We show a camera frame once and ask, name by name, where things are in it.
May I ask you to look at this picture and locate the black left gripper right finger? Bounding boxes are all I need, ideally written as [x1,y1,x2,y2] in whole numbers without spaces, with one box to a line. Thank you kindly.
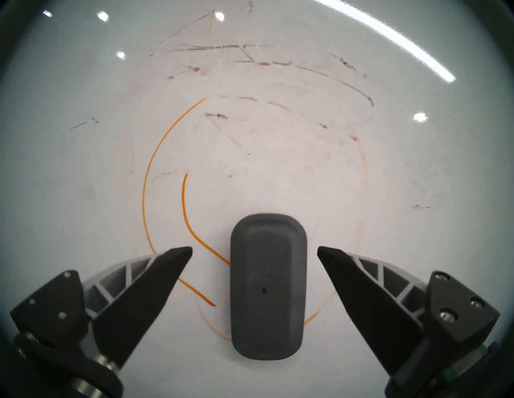
[317,246,500,398]

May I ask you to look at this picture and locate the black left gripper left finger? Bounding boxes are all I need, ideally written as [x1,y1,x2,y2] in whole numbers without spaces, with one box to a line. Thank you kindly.
[10,247,193,368]

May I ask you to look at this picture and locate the dark grey whiteboard eraser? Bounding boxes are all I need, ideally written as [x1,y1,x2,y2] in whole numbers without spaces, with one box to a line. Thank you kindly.
[230,213,309,361]

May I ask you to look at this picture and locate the large white whiteboard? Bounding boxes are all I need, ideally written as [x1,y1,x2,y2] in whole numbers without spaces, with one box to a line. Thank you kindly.
[0,0,514,398]

